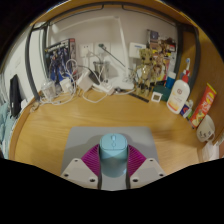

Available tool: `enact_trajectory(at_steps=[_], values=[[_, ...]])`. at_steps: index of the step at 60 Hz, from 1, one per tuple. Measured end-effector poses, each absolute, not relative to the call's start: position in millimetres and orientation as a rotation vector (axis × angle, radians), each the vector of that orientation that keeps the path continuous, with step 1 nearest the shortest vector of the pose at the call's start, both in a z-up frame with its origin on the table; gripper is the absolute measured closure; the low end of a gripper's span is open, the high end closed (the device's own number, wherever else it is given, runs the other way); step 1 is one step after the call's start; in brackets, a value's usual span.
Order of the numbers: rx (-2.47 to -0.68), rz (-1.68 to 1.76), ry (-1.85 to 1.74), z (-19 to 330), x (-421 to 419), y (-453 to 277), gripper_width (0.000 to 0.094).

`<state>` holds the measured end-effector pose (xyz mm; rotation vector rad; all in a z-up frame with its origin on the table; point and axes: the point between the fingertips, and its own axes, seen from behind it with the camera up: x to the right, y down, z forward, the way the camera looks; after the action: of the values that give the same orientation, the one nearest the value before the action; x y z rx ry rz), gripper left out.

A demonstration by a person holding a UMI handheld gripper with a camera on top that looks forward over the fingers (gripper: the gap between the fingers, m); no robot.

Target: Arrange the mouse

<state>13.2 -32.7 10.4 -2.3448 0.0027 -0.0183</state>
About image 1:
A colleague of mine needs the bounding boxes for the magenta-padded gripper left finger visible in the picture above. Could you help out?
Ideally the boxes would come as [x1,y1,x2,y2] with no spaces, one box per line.
[60,143,102,190]

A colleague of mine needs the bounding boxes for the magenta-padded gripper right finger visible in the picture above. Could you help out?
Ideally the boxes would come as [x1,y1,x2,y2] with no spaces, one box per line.
[125,143,167,190]

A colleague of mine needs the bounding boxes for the light blue computer mouse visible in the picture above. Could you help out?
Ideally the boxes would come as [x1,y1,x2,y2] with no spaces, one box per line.
[98,132,129,179]

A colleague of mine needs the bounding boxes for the grey mouse pad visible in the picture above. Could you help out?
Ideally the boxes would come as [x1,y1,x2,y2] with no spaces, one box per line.
[60,125,160,192]

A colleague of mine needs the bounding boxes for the white crumpled packet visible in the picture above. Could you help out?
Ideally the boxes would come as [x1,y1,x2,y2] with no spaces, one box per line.
[201,141,221,163]

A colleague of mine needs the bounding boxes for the white mug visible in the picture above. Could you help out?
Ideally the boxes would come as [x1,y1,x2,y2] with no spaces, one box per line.
[196,114,216,143]

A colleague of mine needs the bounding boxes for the small blue white tube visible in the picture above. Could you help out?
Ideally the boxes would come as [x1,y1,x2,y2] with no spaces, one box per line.
[179,99,194,119]

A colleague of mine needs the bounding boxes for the small white square clock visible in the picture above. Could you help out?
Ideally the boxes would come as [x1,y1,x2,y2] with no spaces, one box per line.
[150,91,164,103]

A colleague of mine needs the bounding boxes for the white pump lotion bottle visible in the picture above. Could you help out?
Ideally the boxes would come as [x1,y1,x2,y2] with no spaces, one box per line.
[166,58,191,115]

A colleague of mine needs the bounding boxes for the white power strip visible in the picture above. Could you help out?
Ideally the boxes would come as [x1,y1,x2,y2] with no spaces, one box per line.
[91,81,115,95]

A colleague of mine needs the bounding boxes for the red snack canister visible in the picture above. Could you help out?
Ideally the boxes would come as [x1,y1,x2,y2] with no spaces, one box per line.
[189,82,218,130]

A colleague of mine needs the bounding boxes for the teal pillow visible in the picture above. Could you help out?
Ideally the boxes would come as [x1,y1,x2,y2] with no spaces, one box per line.
[0,103,13,158]

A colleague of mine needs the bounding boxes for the clear plastic container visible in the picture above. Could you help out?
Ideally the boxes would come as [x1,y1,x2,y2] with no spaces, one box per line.
[41,79,57,100]

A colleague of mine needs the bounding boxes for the white charger block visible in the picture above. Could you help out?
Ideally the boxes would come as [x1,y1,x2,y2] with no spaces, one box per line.
[59,77,73,93]

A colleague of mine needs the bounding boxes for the white power adapter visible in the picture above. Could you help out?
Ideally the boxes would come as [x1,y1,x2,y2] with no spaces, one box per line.
[78,69,94,91]

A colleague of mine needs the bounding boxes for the black backpack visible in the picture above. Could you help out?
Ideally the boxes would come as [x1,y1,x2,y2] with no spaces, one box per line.
[9,73,24,118]

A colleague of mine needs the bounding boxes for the brown tree creature figure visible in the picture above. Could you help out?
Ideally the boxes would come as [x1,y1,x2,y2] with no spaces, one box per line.
[134,48,166,98]

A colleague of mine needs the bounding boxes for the robot model kit box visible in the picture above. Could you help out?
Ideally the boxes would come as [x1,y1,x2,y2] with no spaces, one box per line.
[44,37,77,84]

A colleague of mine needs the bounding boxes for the white desk lamp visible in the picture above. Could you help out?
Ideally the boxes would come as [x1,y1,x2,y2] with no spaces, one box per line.
[51,15,136,91]

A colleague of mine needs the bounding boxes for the white wall box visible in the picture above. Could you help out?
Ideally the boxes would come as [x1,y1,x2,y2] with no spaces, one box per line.
[129,42,147,60]

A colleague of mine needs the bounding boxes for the white wall socket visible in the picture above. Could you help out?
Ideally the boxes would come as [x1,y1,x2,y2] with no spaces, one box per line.
[79,43,95,58]

